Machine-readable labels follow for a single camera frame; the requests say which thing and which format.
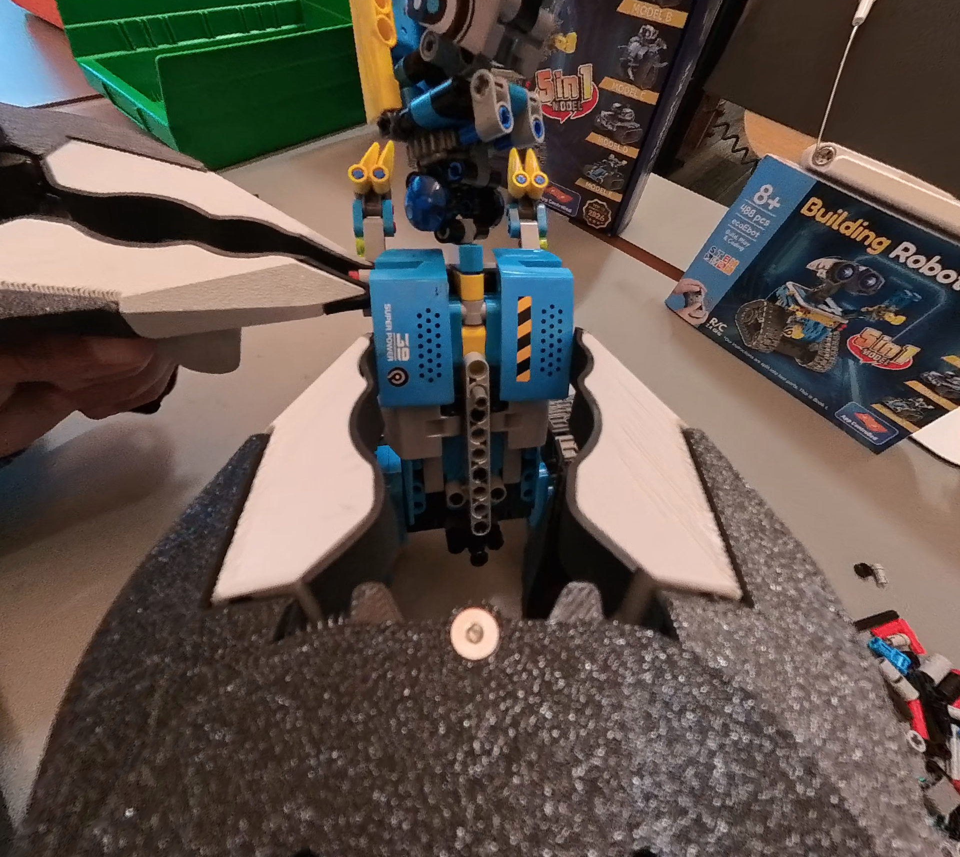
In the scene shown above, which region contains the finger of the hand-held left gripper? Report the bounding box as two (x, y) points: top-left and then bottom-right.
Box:
(0, 217), (370, 375)
(42, 140), (372, 269)

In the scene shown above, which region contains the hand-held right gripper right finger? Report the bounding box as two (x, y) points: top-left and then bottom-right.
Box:
(540, 332), (745, 626)

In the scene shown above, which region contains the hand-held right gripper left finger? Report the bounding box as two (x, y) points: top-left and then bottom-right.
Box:
(213, 337), (406, 606)

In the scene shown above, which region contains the blue tracked toy robot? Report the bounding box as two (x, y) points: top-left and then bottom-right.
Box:
(345, 0), (586, 558)

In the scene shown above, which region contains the person's left hand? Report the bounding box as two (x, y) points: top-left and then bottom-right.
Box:
(0, 337), (189, 456)

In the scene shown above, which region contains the green plastic bin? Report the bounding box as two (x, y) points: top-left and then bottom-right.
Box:
(56, 0), (369, 171)

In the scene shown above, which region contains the blue toy kit booklet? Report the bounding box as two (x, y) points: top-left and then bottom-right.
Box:
(668, 155), (960, 453)

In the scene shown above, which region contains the pile of small brick pieces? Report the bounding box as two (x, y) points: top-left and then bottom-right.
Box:
(852, 562), (960, 798)

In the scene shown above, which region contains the dark toy kit box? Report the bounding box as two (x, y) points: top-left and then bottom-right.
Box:
(533, 0), (763, 236)

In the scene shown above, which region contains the white gooseneck stalk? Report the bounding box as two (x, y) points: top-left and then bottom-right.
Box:
(818, 0), (886, 146)

